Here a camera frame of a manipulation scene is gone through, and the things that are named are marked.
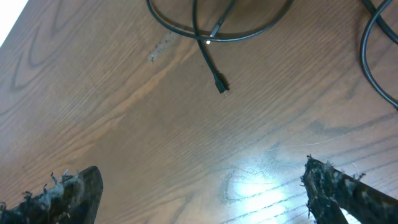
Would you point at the frayed right gripper right finger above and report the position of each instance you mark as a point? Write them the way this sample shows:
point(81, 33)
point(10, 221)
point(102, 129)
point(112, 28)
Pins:
point(330, 191)

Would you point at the frayed right gripper left finger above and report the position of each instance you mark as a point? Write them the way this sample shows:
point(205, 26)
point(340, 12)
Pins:
point(72, 199)

